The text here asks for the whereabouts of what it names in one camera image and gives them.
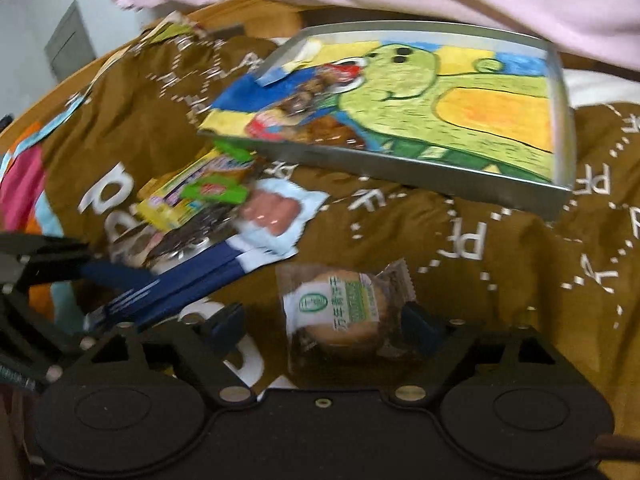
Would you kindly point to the wooden furniture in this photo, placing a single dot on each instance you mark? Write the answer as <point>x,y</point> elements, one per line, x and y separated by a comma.
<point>270,22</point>

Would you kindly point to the white cloth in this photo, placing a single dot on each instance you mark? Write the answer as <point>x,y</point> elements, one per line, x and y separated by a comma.
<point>605,82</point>

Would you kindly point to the metal tin tray with drawing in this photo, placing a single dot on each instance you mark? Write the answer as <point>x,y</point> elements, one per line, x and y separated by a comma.
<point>475,110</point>

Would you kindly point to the grey wall panel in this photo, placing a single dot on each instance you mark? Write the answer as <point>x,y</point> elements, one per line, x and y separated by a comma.
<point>70,45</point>

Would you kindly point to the dark brown snack packet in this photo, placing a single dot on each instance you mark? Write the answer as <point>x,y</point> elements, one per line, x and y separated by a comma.
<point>195,232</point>

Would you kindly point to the yellow snack packet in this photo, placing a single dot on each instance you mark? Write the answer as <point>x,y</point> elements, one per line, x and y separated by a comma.
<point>165,205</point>

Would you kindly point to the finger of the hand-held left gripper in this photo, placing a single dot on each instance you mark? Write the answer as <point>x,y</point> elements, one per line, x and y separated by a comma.
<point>115,272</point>
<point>35,325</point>

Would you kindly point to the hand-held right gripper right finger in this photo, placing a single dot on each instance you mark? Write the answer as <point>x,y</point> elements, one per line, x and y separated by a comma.
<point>417,327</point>

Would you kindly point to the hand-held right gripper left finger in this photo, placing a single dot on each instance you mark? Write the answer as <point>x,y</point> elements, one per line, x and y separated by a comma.
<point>227,327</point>

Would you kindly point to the blue red snack packet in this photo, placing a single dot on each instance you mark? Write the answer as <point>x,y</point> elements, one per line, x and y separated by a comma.
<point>300,100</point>

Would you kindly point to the brown printed blanket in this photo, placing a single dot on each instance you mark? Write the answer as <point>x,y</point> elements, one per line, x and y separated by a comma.
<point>400,240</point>

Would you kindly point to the small green snack packet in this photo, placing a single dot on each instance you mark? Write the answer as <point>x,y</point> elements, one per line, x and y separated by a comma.
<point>215,191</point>

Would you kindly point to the cake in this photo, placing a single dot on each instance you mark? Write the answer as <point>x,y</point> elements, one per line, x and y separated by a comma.
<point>330,305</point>

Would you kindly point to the white sausage packet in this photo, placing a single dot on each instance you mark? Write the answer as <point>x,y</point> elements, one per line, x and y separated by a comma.
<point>270,212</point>

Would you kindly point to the navy blue snack packet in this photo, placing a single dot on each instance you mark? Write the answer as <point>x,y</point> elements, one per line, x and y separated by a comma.
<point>200,280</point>

